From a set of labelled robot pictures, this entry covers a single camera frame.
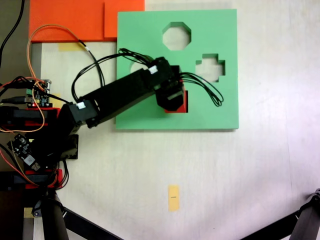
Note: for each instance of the red square block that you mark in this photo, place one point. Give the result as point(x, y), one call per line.
point(186, 105)

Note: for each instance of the green shape-sorter board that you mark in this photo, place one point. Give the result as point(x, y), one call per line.
point(212, 112)

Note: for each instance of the yellow tape marker with line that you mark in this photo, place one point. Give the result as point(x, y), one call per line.
point(174, 198)

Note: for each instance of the yellow tape strip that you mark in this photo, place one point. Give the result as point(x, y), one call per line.
point(57, 97)
point(68, 47)
point(27, 212)

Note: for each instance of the large orange foam board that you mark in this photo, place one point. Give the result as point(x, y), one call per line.
point(62, 17)

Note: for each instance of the red and black table clamp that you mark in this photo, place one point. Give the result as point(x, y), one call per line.
point(58, 175)
point(15, 115)

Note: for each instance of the black tripod leg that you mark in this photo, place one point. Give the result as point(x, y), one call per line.
point(275, 227)
point(306, 222)
point(53, 220)
point(87, 226)

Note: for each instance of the black circuit board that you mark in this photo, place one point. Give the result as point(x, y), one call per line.
point(22, 147)

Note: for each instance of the dark brown furniture panel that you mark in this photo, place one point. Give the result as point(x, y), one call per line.
point(11, 215)

